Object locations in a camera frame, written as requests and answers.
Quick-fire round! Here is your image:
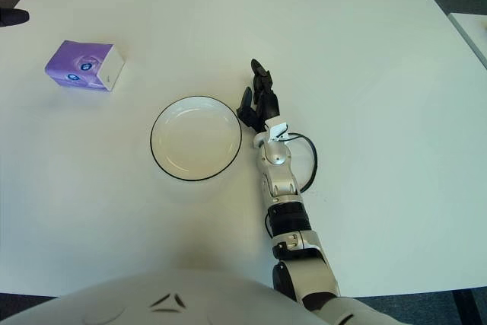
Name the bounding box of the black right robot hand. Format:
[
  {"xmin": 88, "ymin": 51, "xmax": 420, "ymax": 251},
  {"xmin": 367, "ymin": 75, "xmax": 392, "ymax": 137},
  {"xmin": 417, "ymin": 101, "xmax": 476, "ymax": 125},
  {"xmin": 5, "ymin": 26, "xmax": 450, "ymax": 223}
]
[{"xmin": 236, "ymin": 59, "xmax": 282, "ymax": 134}]

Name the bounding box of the purple tissue paper pack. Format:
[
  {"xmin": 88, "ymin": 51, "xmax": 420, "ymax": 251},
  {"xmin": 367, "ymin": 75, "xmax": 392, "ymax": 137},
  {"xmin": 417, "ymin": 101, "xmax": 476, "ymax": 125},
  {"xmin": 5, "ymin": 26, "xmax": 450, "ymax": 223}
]
[{"xmin": 44, "ymin": 40, "xmax": 126, "ymax": 93}]

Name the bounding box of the white plate with black rim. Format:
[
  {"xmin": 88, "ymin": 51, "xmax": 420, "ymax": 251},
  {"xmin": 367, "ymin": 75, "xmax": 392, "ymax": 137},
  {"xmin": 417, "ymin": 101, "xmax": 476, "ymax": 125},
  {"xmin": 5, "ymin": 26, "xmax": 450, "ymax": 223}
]
[{"xmin": 149, "ymin": 95, "xmax": 244, "ymax": 182}]

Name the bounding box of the grey robot torso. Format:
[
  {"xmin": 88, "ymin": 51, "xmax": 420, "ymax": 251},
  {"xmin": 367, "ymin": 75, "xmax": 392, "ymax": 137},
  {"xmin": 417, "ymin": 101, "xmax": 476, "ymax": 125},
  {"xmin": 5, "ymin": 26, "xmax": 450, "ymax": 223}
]
[{"xmin": 0, "ymin": 268, "xmax": 317, "ymax": 325}]

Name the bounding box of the white side table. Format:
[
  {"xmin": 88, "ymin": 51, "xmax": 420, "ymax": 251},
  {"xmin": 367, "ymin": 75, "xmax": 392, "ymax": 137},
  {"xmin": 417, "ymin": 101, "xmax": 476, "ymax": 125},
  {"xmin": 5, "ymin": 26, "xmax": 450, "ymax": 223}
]
[{"xmin": 447, "ymin": 12, "xmax": 487, "ymax": 65}]

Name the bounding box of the black shoe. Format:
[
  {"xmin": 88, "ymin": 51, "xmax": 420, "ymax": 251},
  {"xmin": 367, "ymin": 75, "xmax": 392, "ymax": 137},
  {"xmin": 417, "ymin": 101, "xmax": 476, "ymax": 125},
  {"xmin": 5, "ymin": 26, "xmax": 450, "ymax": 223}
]
[{"xmin": 0, "ymin": 8, "xmax": 30, "ymax": 28}]

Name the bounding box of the black table leg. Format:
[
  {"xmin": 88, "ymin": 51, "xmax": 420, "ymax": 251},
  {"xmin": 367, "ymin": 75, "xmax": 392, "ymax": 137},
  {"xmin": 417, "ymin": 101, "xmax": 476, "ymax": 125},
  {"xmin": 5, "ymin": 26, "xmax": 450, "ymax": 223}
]
[{"xmin": 452, "ymin": 288, "xmax": 476, "ymax": 325}]

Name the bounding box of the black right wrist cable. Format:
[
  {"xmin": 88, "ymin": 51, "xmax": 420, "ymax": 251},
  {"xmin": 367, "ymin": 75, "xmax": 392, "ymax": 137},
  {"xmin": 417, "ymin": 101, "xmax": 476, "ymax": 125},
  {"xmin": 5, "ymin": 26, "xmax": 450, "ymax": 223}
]
[{"xmin": 285, "ymin": 132, "xmax": 319, "ymax": 193}]

